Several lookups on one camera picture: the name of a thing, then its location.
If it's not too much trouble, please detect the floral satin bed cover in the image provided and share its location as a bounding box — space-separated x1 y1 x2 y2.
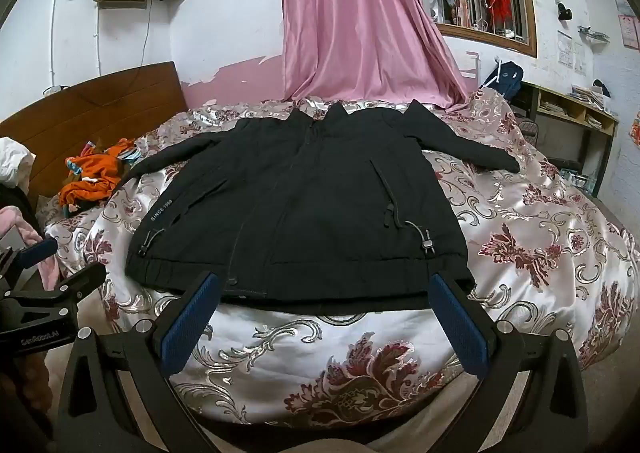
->
42 88 637 429

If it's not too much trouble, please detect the teal patterned container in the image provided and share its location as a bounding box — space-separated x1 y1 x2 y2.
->
560 168 598 196

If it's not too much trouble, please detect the wooden headboard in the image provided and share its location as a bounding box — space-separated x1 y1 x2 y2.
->
0 62 190 206

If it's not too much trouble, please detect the dark blue backpack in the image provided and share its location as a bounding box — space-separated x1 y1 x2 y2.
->
480 60 524 101

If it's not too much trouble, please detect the orange clothing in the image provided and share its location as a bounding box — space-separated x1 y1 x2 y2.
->
59 138 138 214

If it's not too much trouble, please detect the wooden shelf desk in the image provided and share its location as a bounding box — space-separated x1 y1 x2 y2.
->
517 80 621 196

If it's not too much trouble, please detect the pink wall poster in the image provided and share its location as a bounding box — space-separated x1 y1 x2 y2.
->
618 13 639 50

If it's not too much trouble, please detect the pink satin curtain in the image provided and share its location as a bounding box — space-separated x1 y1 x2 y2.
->
278 0 483 111

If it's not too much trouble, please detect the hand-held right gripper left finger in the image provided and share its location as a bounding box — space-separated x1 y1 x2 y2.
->
54 271 221 453

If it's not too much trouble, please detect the person's left forearm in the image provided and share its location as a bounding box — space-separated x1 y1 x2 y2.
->
0 345 63 453

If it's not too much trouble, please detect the black zip jacket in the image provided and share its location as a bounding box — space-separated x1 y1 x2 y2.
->
117 100 521 313

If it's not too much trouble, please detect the small wall shelf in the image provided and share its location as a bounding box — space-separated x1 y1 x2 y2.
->
579 26 612 44

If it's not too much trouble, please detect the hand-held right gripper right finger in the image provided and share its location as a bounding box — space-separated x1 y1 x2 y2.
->
429 271 588 453

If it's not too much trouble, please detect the white wall calendar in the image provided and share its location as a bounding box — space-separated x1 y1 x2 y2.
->
556 30 574 68

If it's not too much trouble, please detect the white cloth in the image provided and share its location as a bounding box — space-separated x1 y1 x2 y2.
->
0 136 37 186

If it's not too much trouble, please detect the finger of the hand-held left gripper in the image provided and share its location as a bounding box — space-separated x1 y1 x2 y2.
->
0 238 60 279
0 260 108 314

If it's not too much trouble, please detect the pink cloth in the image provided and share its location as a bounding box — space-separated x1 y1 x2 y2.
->
0 204 61 290

